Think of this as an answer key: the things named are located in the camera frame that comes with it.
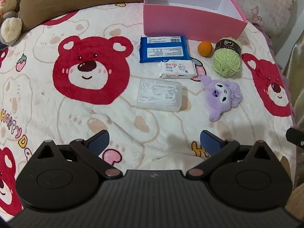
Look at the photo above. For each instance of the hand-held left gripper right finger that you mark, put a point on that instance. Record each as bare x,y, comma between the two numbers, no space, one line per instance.
210,144

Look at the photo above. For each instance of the white tissue packet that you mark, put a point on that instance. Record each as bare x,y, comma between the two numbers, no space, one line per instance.
175,70

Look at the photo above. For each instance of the pink checked pillow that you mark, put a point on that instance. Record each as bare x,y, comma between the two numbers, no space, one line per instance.
261,4

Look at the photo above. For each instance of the purple plush toy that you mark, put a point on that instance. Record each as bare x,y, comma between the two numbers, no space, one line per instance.
223,92

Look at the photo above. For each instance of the grey bunny plush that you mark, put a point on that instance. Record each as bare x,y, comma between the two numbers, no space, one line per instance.
9,9

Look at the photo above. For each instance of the gold satin cloth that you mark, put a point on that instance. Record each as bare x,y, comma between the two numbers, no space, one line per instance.
295,68

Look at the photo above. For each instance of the bear printed blanket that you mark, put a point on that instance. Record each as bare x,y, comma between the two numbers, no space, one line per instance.
47,104

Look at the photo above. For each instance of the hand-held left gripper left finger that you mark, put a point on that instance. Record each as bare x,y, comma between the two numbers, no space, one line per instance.
98,143

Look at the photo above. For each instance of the pink cardboard box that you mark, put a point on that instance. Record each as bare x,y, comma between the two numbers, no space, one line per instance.
190,26

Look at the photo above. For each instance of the clear floss pick box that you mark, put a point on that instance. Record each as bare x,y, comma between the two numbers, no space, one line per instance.
158,95

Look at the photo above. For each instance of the blue wet wipes packet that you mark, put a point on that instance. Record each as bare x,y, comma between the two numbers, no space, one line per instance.
163,49

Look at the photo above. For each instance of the white cloth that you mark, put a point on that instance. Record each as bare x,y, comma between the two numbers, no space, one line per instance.
175,162

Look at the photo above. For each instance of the green yarn ball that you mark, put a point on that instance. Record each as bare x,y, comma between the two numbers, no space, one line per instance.
225,61

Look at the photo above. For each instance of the orange ball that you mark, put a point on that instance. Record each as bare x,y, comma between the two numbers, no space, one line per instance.
204,49

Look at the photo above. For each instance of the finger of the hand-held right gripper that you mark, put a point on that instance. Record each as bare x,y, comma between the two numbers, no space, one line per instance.
295,137

